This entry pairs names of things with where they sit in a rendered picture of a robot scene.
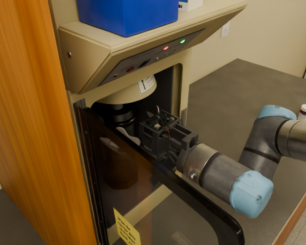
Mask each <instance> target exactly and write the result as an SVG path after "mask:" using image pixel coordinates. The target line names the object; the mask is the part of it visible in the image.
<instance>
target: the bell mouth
mask: <svg viewBox="0 0 306 245"><path fill-rule="evenodd" d="M156 86H157V82H156V79H155V77H154V75H151V76H149V77H147V78H145V79H143V80H141V81H138V82H136V83H134V84H132V85H130V86H128V87H125V88H123V89H121V90H119V91H117V92H115V93H112V94H110V95H108V96H106V97H104V98H102V99H99V100H97V101H96V102H98V103H103V104H127V103H132V102H136V101H139V100H141V99H144V98H146V97H147V96H149V95H150V94H152V93H153V92H154V91H155V89H156Z"/></svg>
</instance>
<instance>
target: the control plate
mask: <svg viewBox="0 0 306 245"><path fill-rule="evenodd" d="M204 29H205V28H204ZM204 29H202V30H199V31H196V32H194V33H191V34H189V35H186V36H183V37H181V38H178V39H176V40H173V41H170V42H168V43H165V44H163V45H160V46H157V47H155V48H152V49H149V50H147V51H144V52H141V53H139V54H136V55H133V56H131V57H128V58H126V59H123V60H121V61H120V62H119V63H118V64H117V65H116V66H115V67H114V69H113V70H112V71H111V72H110V73H109V74H108V75H107V76H106V78H105V79H104V80H103V81H102V82H101V83H100V84H99V85H98V86H101V85H104V84H106V83H108V82H111V81H113V80H115V79H118V78H120V77H122V76H125V75H127V74H129V73H127V72H126V71H127V70H128V69H130V68H132V67H134V68H135V69H134V70H133V71H132V72H134V71H136V70H138V69H141V68H143V67H145V66H148V65H150V64H152V63H155V62H157V60H155V58H157V57H158V56H159V57H158V59H159V60H162V59H164V58H166V56H164V54H166V53H168V56H167V57H169V56H171V55H173V54H176V53H178V52H179V51H180V50H181V49H182V48H183V47H184V46H186V45H187V44H188V43H189V42H190V41H191V40H193V39H194V38H195V37H196V36H197V35H199V34H200V33H201V32H202V31H203V30H204ZM184 39H185V41H184V42H183V43H180V42H181V41H182V40H184ZM167 46H168V48H167V49H165V50H163V49H164V48H165V47H167ZM176 49H177V50H176ZM174 50H176V51H177V52H176V53H175V52H173V51H174ZM149 59H151V60H150V61H149V62H148V63H147V64H146V65H145V66H143V67H141V68H138V67H139V66H140V65H141V64H142V63H143V62H144V61H147V60H149ZM159 60H158V61H159ZM132 72H130V73H132ZM116 74H118V76H116V77H113V76H114V75H116Z"/></svg>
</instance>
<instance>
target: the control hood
mask: <svg viewBox="0 0 306 245"><path fill-rule="evenodd" d="M247 5H248V2H247V0H203V5H202V6H201V7H198V8H196V9H194V10H191V11H189V12H184V11H178V20H177V21H176V22H173V23H169V24H166V25H163V26H160V27H157V28H154V29H151V30H148V31H145V32H142V33H139V34H136V35H132V36H129V37H124V36H121V35H118V34H115V33H112V32H109V31H106V30H103V29H100V28H97V27H95V26H92V25H89V24H86V23H83V22H81V21H76V22H72V23H68V24H64V25H60V26H59V28H58V33H59V38H60V44H61V49H62V54H63V59H64V64H65V69H66V74H67V79H68V86H69V90H71V91H72V92H74V93H76V94H78V95H81V94H84V93H86V92H88V91H90V90H93V89H95V88H98V87H99V86H98V85H99V84H100V83H101V82H102V81H103V80H104V79H105V78H106V76H107V75H108V74H109V73H110V72H111V71H112V70H113V69H114V67H115V66H116V65H117V64H118V63H119V62H120V61H121V60H123V59H126V58H128V57H131V56H133V55H136V54H139V53H142V52H144V51H147V50H149V49H152V48H155V47H157V46H160V45H163V44H165V43H168V42H170V41H173V40H176V39H178V38H181V37H183V36H186V35H189V34H191V33H194V32H196V31H199V30H202V29H204V28H205V29H204V30H203V31H202V32H201V33H200V34H199V35H197V36H196V37H195V38H194V39H193V40H191V41H190V42H189V43H188V44H187V45H186V46H184V47H183V48H182V49H181V50H180V51H179V52H181V51H184V50H186V49H188V48H191V47H193V46H195V45H198V44H200V43H202V42H204V41H205V40H206V39H208V38H209V37H210V36H211V35H213V34H214V33H215V32H216V31H217V30H218V29H220V28H221V27H222V26H223V25H225V24H226V23H227V22H229V21H230V20H231V19H232V18H234V17H235V16H236V15H237V14H239V13H240V12H241V11H242V10H244V9H245V8H246V6H247ZM179 52H178V53H179Z"/></svg>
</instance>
